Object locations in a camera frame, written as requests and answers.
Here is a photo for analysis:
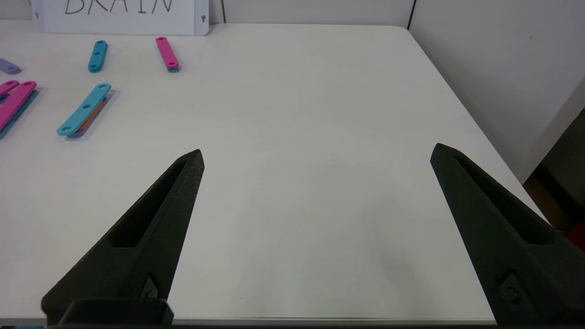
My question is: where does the white sign reading BRAIN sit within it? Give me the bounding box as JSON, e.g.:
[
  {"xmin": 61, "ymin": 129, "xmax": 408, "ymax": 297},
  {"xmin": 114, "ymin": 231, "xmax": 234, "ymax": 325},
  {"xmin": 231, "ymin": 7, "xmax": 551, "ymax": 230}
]
[{"xmin": 31, "ymin": 0, "xmax": 210, "ymax": 36}]

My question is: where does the short blue bar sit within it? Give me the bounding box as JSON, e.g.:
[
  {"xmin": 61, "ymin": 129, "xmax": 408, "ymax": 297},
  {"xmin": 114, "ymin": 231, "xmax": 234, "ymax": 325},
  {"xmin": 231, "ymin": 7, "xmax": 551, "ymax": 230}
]
[{"xmin": 88, "ymin": 40, "xmax": 109, "ymax": 74}]

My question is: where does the long blue bar orange underside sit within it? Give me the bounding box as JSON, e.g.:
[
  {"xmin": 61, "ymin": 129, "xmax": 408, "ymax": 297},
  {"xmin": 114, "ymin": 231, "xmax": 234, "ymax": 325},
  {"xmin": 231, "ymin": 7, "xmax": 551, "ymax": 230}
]
[{"xmin": 56, "ymin": 83, "xmax": 112, "ymax": 139}]

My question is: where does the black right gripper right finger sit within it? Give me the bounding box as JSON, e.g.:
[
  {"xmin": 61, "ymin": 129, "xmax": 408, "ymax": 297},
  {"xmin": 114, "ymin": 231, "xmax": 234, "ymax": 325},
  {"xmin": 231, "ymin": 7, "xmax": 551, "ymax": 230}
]
[{"xmin": 431, "ymin": 143, "xmax": 585, "ymax": 326}]

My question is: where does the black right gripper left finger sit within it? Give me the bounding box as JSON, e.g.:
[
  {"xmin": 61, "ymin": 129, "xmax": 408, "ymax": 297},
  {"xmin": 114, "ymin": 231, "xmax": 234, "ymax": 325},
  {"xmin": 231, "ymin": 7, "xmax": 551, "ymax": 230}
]
[{"xmin": 41, "ymin": 149, "xmax": 205, "ymax": 325}]

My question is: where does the long pink bar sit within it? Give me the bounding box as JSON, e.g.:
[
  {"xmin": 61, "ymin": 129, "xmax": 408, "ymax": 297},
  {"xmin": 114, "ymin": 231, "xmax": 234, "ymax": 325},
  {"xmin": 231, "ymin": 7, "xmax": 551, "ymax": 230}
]
[
  {"xmin": 0, "ymin": 81, "xmax": 39, "ymax": 140},
  {"xmin": 0, "ymin": 80, "xmax": 20, "ymax": 103}
]

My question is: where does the pink bar on blue bar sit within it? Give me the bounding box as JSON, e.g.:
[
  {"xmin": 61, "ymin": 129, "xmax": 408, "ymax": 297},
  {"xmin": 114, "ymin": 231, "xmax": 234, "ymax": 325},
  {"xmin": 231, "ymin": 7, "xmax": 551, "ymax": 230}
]
[{"xmin": 155, "ymin": 37, "xmax": 181, "ymax": 74}]

